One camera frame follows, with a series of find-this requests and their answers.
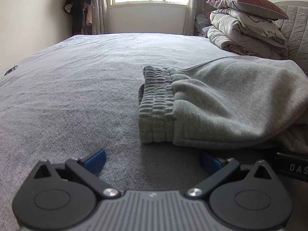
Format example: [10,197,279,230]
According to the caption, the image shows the grey pillow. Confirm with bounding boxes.
[194,11,214,38]

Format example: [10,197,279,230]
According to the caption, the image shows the hanging dark clothes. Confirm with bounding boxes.
[63,0,98,35]

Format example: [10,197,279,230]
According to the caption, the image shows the folded grey comforter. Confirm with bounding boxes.
[207,13,288,59]

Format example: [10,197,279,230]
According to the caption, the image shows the grey sweatpants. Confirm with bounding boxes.
[138,56,308,150]

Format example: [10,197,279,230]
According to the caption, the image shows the black oval blanket label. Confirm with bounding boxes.
[4,65,18,76]

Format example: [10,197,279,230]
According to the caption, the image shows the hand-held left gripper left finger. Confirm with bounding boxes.
[33,149,121,199]

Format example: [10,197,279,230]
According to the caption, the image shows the large pink velvet pillow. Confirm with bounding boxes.
[206,0,289,21]

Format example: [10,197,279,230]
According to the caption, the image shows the grey quilted headboard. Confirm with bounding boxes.
[273,1,308,74]

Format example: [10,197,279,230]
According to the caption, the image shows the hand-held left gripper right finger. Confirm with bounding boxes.
[185,150,273,199]

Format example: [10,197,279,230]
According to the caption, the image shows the white printed quilt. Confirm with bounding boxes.
[210,8,288,49]

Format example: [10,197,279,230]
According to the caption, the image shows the star-patterned grey curtain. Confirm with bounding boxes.
[93,0,109,34]
[183,0,224,35]

